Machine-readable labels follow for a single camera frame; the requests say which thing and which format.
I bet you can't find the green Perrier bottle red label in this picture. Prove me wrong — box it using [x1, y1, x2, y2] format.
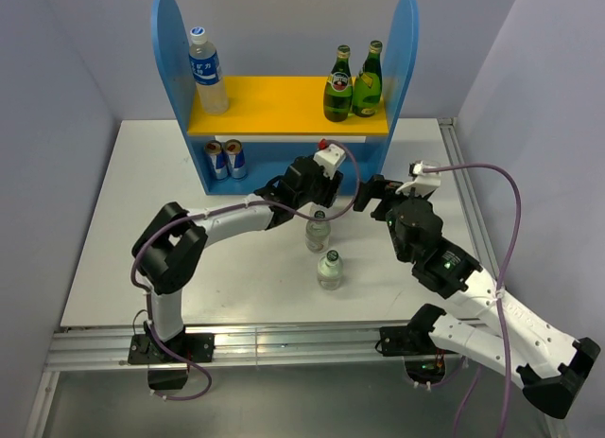
[323, 44, 353, 122]

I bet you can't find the green Perrier lemon bottle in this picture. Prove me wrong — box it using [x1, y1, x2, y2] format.
[352, 40, 383, 117]

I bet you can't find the Pocari Sweat bottle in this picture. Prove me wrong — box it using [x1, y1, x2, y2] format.
[189, 26, 229, 114]

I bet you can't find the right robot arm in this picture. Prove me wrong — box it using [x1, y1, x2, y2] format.
[354, 175, 600, 419]

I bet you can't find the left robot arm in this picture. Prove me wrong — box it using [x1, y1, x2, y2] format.
[131, 145, 346, 361]

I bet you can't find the blue and yellow shelf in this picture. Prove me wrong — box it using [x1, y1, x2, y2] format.
[150, 0, 419, 195]

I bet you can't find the rear clear glass bottle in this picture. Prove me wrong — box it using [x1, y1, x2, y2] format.
[305, 210, 331, 254]

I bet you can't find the clear glass bottle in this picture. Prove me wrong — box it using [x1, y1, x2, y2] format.
[305, 210, 331, 254]
[317, 250, 343, 290]

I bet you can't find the right Red Bull can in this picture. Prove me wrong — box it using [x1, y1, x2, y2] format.
[223, 139, 248, 180]

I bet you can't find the red bull can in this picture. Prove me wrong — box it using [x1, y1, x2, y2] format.
[204, 140, 229, 181]
[223, 139, 248, 180]

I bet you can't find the front clear glass bottle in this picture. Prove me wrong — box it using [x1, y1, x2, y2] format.
[317, 250, 343, 290]

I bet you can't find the left Red Bull can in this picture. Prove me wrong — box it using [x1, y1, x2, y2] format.
[204, 140, 229, 181]

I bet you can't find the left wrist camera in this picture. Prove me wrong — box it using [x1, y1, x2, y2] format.
[313, 139, 346, 180]

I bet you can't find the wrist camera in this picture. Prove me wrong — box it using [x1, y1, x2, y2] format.
[313, 139, 346, 180]
[395, 160, 441, 199]

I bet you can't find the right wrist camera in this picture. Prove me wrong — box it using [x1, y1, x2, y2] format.
[395, 160, 441, 199]

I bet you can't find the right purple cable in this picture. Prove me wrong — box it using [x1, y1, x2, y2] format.
[423, 162, 524, 438]

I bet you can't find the purple cable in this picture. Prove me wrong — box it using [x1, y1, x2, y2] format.
[423, 162, 524, 438]
[130, 139, 363, 401]

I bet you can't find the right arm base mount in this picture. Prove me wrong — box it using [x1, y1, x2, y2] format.
[374, 325, 467, 392]

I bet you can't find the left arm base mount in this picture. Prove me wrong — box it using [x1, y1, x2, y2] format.
[127, 331, 215, 394]

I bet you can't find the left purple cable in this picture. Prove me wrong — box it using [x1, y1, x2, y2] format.
[130, 139, 363, 401]

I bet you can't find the aluminium mounting rail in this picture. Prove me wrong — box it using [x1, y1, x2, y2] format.
[43, 320, 408, 373]

